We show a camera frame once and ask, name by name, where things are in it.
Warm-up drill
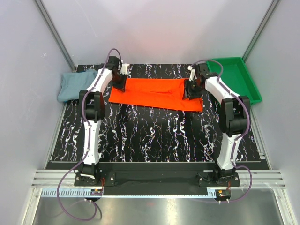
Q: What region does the aluminium frame rail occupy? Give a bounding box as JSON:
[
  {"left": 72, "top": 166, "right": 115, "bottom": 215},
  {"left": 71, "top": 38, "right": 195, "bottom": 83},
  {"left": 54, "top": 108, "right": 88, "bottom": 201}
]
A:
[{"left": 31, "top": 170, "right": 285, "bottom": 188}]

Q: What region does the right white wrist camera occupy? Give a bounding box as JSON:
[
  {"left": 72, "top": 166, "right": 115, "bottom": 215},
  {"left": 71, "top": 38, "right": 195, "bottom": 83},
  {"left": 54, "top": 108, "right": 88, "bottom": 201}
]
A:
[{"left": 188, "top": 66, "right": 196, "bottom": 82}]

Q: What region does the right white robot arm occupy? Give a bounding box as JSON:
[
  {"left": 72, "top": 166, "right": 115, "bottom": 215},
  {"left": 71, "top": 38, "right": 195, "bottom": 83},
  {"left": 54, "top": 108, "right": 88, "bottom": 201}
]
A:
[{"left": 183, "top": 63, "right": 251, "bottom": 186}]

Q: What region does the green plastic tray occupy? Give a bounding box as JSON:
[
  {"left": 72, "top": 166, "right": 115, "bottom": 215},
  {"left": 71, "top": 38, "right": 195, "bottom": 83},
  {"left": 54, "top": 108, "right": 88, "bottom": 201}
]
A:
[{"left": 207, "top": 57, "right": 263, "bottom": 105}]

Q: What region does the black marbled table mat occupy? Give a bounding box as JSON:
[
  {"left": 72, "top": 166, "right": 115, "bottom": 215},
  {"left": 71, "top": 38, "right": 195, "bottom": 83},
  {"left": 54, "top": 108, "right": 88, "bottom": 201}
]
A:
[{"left": 50, "top": 64, "right": 262, "bottom": 162}]

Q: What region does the orange t shirt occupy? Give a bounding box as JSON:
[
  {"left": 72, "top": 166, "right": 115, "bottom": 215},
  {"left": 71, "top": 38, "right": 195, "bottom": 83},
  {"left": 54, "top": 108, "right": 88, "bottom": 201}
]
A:
[{"left": 109, "top": 78, "right": 203, "bottom": 112}]

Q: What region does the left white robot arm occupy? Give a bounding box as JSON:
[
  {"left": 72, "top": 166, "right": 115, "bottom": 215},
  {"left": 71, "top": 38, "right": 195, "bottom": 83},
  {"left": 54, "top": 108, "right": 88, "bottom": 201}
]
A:
[{"left": 75, "top": 56, "right": 130, "bottom": 186}]

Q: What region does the folded grey-blue t shirt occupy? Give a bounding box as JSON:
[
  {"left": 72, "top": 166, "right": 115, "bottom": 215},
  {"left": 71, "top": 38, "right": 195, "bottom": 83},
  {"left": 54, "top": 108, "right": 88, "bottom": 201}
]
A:
[{"left": 57, "top": 69, "right": 98, "bottom": 102}]

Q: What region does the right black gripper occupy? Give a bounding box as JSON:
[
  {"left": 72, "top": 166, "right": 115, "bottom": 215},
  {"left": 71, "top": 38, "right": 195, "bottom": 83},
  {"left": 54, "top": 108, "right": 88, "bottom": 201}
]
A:
[{"left": 182, "top": 79, "right": 203, "bottom": 101}]

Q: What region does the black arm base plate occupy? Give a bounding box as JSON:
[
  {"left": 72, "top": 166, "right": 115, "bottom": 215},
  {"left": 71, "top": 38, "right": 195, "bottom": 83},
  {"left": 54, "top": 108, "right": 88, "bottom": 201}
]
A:
[{"left": 74, "top": 162, "right": 240, "bottom": 196}]

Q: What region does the orange connector block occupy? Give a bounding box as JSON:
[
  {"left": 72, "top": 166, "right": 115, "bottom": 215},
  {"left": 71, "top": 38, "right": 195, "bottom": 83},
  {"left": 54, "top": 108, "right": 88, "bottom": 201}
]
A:
[
  {"left": 90, "top": 189, "right": 103, "bottom": 195},
  {"left": 216, "top": 189, "right": 231, "bottom": 199}
]

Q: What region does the left orange connector block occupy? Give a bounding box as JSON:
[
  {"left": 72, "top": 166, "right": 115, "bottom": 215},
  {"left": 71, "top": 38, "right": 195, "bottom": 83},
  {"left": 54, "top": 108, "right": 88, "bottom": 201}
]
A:
[{"left": 90, "top": 189, "right": 103, "bottom": 195}]

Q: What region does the right orange connector block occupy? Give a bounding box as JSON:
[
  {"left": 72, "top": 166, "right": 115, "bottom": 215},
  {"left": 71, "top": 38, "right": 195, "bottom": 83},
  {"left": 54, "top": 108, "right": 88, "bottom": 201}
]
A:
[{"left": 216, "top": 189, "right": 231, "bottom": 199}]

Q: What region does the white slotted cable duct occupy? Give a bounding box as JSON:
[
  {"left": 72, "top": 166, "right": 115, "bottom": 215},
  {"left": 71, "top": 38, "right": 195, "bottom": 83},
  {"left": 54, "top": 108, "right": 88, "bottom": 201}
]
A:
[{"left": 41, "top": 188, "right": 103, "bottom": 198}]

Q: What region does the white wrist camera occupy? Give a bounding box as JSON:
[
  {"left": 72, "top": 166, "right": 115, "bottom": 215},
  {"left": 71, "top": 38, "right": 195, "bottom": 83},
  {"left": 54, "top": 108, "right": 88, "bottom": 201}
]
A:
[
  {"left": 188, "top": 66, "right": 196, "bottom": 82},
  {"left": 119, "top": 63, "right": 131, "bottom": 75}
]

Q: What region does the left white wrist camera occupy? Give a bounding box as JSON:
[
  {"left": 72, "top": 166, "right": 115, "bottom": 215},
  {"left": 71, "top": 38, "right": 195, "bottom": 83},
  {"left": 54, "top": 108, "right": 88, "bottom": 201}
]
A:
[{"left": 119, "top": 63, "right": 131, "bottom": 75}]

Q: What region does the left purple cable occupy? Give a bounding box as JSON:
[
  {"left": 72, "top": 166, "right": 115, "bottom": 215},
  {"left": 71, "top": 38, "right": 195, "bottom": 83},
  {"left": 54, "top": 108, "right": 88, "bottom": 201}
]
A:
[{"left": 56, "top": 48, "right": 122, "bottom": 222}]

